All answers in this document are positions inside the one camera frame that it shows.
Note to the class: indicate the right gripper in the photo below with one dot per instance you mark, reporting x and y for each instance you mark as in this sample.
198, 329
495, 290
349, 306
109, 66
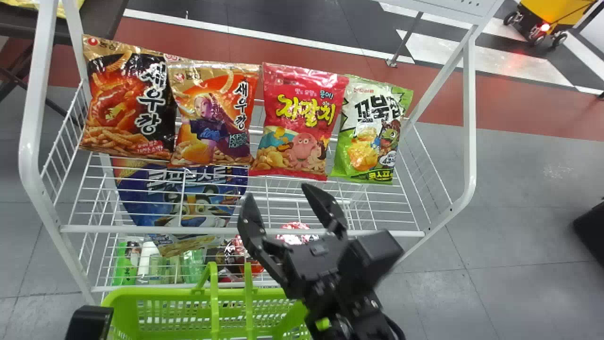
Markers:
311, 271

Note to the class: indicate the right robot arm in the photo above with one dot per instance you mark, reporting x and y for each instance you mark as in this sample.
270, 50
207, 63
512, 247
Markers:
358, 326

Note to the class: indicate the red noodle cup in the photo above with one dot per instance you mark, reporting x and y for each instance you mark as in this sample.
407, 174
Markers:
295, 234
236, 259

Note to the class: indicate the red snack packet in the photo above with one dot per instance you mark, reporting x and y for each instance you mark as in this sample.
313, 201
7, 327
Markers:
297, 118

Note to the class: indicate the blue cereal bag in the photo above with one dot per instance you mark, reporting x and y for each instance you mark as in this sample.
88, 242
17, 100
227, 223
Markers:
188, 200

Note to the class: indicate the green bottle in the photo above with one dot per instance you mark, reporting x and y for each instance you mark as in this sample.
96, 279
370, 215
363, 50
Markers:
191, 268
123, 267

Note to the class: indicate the green snack packet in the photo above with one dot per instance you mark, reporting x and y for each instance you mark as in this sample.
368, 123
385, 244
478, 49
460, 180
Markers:
373, 127

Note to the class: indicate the orange snack packet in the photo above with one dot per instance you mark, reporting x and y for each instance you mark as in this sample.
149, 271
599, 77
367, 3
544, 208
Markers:
212, 113

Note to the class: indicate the white bottle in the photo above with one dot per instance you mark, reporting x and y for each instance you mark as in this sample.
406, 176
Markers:
148, 259

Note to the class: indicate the green basket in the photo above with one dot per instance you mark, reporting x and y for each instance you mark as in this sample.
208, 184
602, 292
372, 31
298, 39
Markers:
165, 314

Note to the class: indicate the black snack packet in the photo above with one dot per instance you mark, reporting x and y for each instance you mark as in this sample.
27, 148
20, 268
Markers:
141, 94

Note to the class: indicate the dark side table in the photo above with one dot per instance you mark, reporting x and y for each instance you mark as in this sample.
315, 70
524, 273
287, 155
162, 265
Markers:
101, 14

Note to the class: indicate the yellow wheeled cart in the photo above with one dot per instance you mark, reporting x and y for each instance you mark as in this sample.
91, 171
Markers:
547, 16

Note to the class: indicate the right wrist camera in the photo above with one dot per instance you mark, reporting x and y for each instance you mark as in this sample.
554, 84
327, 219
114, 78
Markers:
373, 257

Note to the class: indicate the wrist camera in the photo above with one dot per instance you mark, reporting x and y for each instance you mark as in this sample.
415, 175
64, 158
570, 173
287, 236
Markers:
373, 257
89, 324

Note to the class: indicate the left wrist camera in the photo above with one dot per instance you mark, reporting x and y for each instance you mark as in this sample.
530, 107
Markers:
89, 324

